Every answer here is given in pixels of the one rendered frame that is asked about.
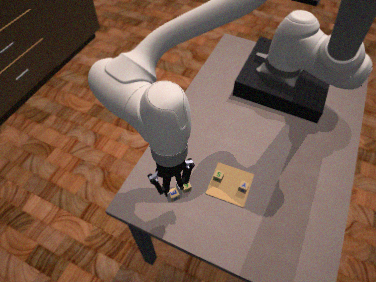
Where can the tan flat mat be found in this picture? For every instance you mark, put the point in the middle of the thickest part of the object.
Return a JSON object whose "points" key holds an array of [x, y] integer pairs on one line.
{"points": [[227, 190]]}

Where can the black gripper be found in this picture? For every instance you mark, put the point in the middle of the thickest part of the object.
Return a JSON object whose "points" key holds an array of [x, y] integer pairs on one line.
{"points": [[167, 174]]}

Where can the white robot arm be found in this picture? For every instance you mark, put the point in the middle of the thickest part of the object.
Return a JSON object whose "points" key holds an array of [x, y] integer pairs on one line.
{"points": [[163, 117]]}

